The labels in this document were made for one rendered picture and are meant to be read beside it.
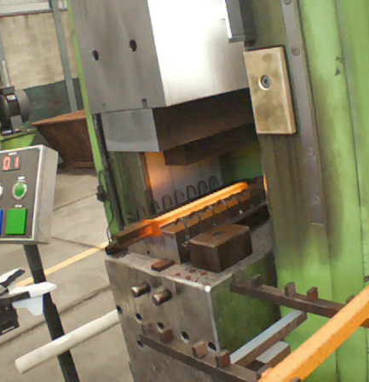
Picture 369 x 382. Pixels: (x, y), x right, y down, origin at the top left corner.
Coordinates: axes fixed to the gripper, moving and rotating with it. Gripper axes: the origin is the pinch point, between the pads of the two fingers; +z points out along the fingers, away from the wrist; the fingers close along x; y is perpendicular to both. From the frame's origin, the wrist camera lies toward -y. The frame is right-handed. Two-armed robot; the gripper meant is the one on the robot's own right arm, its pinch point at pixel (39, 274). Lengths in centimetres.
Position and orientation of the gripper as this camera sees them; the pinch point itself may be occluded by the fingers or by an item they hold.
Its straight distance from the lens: 106.2
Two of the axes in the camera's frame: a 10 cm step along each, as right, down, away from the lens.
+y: 1.7, 9.6, 2.4
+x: 6.8, 0.6, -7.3
